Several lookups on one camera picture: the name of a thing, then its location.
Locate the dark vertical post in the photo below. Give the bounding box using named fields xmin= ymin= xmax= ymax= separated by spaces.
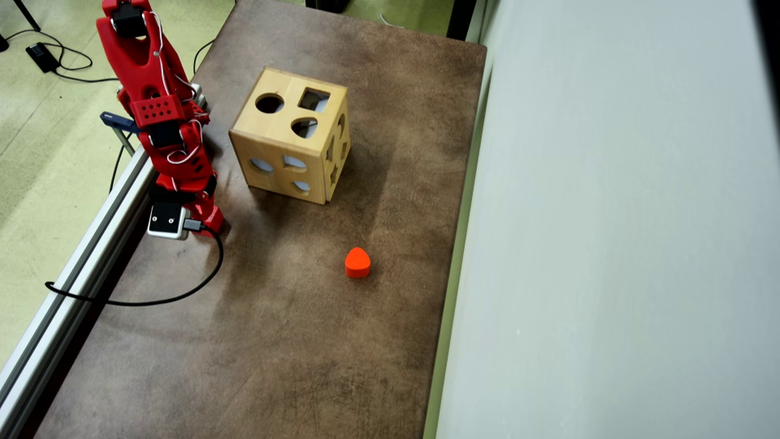
xmin=447 ymin=0 xmax=477 ymax=42

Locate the white servo wire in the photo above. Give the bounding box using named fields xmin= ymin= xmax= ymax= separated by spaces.
xmin=149 ymin=11 xmax=205 ymax=165

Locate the black tripod leg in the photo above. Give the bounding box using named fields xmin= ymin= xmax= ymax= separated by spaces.
xmin=12 ymin=0 xmax=41 ymax=32

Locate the thin black adapter cable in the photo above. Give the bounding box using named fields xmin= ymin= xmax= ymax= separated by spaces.
xmin=3 ymin=27 xmax=120 ymax=84

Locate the blue clamp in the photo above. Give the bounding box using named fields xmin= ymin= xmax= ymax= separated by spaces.
xmin=101 ymin=112 xmax=142 ymax=157

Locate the wooden shape sorter box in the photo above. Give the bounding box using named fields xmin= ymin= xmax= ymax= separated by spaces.
xmin=229 ymin=67 xmax=351 ymax=205

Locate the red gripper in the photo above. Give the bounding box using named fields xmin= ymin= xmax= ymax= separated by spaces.
xmin=149 ymin=174 xmax=218 ymax=214

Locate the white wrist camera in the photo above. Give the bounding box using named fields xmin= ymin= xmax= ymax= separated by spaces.
xmin=147 ymin=203 xmax=190 ymax=240

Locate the black power adapter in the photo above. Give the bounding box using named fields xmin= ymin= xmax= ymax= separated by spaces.
xmin=26 ymin=43 xmax=62 ymax=74

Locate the aluminium profile rail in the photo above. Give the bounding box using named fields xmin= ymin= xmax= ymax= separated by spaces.
xmin=0 ymin=143 xmax=160 ymax=439

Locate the orange rounded block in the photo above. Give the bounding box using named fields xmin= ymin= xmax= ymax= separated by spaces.
xmin=345 ymin=247 xmax=371 ymax=279

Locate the thick black camera cable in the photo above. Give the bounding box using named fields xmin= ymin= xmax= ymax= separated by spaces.
xmin=46 ymin=218 xmax=224 ymax=307

